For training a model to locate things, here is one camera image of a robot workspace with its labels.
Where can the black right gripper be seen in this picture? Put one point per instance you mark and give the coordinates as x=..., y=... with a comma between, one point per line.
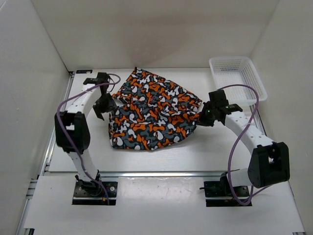
x=203, y=121

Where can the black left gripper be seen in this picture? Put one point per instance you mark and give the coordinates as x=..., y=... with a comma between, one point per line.
x=111, y=106

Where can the orange camouflage shorts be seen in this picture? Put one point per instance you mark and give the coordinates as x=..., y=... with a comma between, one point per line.
x=155, y=113

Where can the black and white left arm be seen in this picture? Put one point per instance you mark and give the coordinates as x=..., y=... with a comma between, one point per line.
x=71, y=128

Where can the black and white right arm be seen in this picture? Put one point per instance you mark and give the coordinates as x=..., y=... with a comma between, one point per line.
x=269, y=163

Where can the white perforated plastic basket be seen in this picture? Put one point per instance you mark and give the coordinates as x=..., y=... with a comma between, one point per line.
x=238, y=70

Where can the black corner label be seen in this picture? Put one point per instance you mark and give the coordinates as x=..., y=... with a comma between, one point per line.
x=83, y=71

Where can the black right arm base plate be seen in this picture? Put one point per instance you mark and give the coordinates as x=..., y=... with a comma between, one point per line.
x=217, y=196

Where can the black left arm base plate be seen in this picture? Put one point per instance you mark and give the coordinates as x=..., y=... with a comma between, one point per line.
x=90, y=193

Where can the aluminium table edge rail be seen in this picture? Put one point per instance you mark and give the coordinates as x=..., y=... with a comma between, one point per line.
x=114, y=174

